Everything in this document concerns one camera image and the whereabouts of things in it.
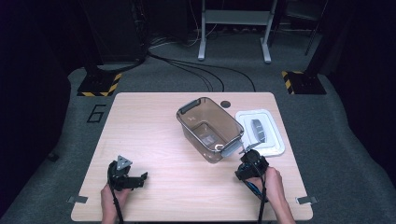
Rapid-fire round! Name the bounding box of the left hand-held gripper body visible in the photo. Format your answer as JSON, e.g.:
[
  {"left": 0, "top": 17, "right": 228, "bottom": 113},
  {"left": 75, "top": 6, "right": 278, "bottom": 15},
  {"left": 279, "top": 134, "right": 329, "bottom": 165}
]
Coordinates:
[{"left": 106, "top": 154, "right": 138, "bottom": 192}]

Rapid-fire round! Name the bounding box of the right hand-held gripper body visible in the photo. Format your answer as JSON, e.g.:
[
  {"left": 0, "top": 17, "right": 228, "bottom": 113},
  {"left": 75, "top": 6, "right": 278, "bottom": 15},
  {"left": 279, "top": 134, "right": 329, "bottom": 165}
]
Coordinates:
[{"left": 234, "top": 142, "right": 271, "bottom": 181}]

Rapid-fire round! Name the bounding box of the brown transparent plastic container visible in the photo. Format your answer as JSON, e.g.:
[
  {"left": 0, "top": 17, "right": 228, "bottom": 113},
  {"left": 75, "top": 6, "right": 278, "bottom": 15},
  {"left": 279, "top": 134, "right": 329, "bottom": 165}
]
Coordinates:
[{"left": 176, "top": 96, "right": 246, "bottom": 164}]

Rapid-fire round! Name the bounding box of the person's left hand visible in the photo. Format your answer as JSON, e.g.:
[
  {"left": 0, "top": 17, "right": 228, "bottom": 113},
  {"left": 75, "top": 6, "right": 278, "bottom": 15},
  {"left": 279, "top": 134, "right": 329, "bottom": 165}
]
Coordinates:
[{"left": 100, "top": 183, "right": 132, "bottom": 216}]

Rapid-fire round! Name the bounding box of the person's right hand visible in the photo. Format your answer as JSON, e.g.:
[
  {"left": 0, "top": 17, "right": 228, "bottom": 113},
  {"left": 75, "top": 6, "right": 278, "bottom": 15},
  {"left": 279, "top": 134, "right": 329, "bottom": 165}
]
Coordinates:
[{"left": 247, "top": 166, "right": 285, "bottom": 204}]

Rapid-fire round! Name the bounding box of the white container lid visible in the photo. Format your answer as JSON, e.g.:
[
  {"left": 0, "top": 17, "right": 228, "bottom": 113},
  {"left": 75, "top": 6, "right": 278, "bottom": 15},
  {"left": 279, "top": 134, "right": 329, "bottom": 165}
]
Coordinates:
[{"left": 234, "top": 108, "right": 286, "bottom": 158}]

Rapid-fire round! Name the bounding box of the grey metal table clip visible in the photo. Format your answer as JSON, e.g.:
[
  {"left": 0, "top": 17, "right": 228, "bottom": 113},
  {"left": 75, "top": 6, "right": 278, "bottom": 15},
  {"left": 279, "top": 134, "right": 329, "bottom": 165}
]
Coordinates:
[
  {"left": 295, "top": 195, "right": 318, "bottom": 205},
  {"left": 67, "top": 195, "right": 90, "bottom": 205}
]

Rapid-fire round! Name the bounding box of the black hazard-striped stand base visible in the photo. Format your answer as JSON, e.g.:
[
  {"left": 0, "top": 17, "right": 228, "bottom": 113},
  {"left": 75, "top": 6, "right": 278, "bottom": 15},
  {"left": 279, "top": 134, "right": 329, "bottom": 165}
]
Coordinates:
[
  {"left": 77, "top": 72, "right": 123, "bottom": 98},
  {"left": 281, "top": 70, "right": 328, "bottom": 95}
]

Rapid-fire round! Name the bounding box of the blue cable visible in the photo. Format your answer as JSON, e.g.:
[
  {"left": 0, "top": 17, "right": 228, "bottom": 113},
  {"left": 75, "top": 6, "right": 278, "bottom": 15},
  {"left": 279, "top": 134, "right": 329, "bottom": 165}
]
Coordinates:
[{"left": 245, "top": 180, "right": 262, "bottom": 199}]

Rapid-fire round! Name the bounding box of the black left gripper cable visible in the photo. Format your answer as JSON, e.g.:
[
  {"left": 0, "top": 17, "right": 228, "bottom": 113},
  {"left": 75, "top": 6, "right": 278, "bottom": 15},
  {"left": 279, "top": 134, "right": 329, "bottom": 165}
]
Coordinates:
[{"left": 106, "top": 174, "right": 125, "bottom": 224}]

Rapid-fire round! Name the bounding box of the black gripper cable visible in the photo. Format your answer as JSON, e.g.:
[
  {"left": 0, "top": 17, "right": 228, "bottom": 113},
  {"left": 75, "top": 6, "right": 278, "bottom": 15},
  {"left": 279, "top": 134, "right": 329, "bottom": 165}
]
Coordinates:
[
  {"left": 250, "top": 158, "right": 269, "bottom": 224},
  {"left": 106, "top": 174, "right": 125, "bottom": 224}
]

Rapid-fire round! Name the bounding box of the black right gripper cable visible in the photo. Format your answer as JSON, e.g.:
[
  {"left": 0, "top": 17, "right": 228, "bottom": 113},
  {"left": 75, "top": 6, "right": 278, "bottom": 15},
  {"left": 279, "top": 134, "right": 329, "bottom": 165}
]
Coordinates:
[{"left": 250, "top": 158, "right": 269, "bottom": 224}]

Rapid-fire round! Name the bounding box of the black floor cable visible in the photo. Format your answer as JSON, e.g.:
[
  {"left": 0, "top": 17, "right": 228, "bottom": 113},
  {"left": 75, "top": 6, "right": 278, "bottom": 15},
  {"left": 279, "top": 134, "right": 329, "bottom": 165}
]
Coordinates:
[
  {"left": 148, "top": 50, "right": 226, "bottom": 93},
  {"left": 148, "top": 50, "right": 257, "bottom": 93}
]

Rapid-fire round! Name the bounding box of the white metal stand frame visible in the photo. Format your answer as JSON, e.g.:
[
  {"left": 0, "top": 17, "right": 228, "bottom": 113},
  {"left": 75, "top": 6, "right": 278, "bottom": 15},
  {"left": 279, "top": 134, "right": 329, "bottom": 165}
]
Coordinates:
[{"left": 197, "top": 0, "right": 280, "bottom": 64}]

